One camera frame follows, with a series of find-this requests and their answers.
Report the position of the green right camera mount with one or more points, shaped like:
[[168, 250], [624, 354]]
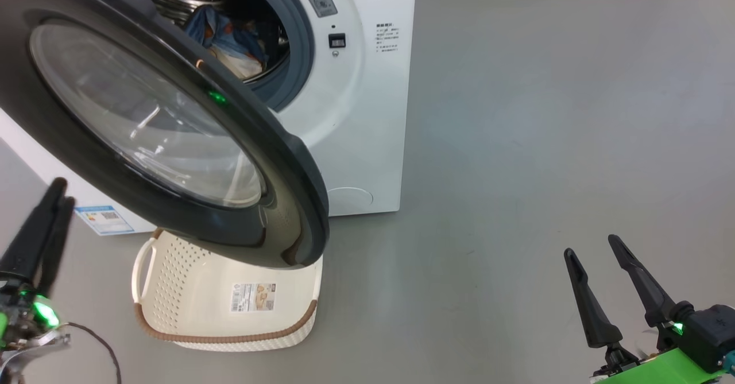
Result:
[[666, 372]]

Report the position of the basket product label sticker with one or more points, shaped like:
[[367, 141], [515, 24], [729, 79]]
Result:
[[252, 298]]

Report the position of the blue cartoon print garment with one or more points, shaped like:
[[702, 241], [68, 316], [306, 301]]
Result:
[[229, 39]]

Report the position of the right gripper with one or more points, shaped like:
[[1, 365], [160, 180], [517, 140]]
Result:
[[674, 329]]

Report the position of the cream perforated laundry basket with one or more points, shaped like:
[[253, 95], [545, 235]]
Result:
[[189, 292]]

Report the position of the white front-load washing machine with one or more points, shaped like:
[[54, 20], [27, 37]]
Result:
[[373, 143]]

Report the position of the grey rubber door gasket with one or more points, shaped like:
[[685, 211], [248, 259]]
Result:
[[301, 45]]

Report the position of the round washer filter cover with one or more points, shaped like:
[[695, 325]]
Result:
[[350, 200]]

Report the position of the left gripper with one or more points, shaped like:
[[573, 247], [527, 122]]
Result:
[[23, 315]]

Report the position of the blue energy label sticker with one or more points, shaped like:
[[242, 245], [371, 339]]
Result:
[[106, 220]]

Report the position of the black round glass washer door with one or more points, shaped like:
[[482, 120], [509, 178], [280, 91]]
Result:
[[287, 171]]

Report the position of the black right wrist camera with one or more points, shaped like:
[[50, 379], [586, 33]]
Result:
[[712, 335]]

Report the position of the small black washer display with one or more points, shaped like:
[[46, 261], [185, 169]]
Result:
[[337, 40]]

